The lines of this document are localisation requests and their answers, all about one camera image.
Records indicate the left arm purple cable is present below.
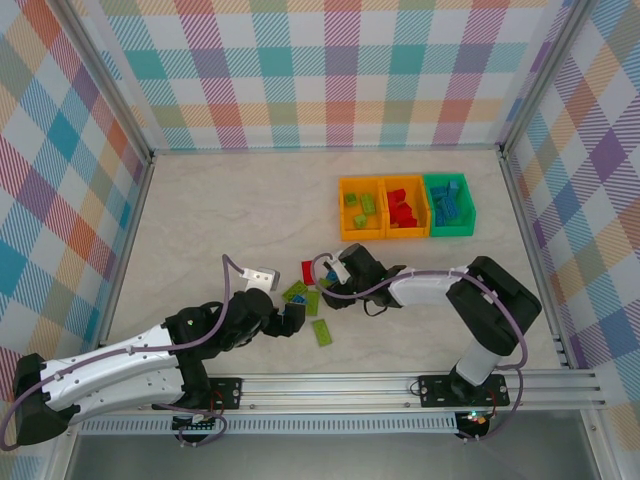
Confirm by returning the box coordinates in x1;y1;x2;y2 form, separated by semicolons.
0;253;251;451

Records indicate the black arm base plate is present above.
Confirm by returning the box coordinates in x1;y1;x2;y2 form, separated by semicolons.
209;378;245;410
417;373;510;409

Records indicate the slotted grey cable tray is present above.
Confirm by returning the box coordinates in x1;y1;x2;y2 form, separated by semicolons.
74;416;460;438

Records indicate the aluminium frame post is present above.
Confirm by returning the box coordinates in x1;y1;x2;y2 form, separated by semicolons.
499;0;604;154
54;0;155;161

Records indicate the orange-yellow plastic bin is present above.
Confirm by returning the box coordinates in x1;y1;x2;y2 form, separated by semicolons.
338;176;389;242
382;173;432;240

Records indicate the aluminium frame strut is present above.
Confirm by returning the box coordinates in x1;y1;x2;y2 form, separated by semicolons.
579;409;614;480

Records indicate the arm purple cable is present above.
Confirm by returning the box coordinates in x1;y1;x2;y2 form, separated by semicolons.
0;253;251;451
310;251;529;444

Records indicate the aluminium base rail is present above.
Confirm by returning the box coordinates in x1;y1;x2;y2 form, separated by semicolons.
207;370;605;412

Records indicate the green plastic bin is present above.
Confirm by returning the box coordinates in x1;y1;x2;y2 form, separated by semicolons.
422;172;478;238

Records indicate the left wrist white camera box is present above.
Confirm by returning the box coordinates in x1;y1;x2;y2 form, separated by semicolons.
241;266;279;292

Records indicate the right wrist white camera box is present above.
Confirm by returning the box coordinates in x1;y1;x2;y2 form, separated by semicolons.
323;254;352;282

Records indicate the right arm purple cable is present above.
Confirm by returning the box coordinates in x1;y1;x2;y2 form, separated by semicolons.
310;251;529;444

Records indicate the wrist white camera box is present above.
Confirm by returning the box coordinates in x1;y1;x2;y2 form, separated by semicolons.
241;266;279;292
323;254;352;282

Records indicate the aluminium frame floor rail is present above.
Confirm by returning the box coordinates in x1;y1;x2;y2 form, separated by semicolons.
499;149;574;369
148;145;505;157
92;152;157;351

